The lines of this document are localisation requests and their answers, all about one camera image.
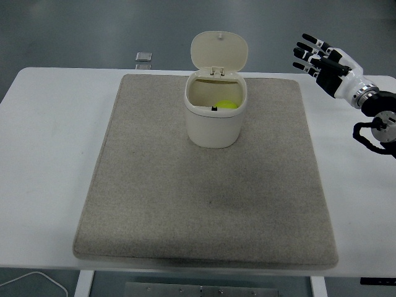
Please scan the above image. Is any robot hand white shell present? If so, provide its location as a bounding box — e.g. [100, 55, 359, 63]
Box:
[292, 33, 377, 100]

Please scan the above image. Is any yellow tennis ball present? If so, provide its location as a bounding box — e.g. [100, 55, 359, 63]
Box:
[215, 99, 239, 110]

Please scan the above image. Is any cream bin with hinged lid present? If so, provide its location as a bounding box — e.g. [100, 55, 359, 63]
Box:
[184, 30, 249, 149]

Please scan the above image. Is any beige fabric mat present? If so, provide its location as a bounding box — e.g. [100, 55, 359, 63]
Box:
[72, 73, 340, 269]

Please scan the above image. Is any silver floor socket cover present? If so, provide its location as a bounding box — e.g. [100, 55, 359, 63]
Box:
[135, 51, 153, 71]

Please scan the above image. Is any black control panel strip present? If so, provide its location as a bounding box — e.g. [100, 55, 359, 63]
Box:
[360, 277, 396, 285]

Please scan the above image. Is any white table leg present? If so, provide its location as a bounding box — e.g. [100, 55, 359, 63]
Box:
[309, 275, 328, 297]
[74, 269, 95, 297]

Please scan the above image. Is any grey metal plate with screws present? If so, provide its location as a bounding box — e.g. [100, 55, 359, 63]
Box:
[124, 282, 283, 297]

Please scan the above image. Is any white cable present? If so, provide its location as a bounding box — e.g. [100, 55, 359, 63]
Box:
[0, 271, 69, 297]

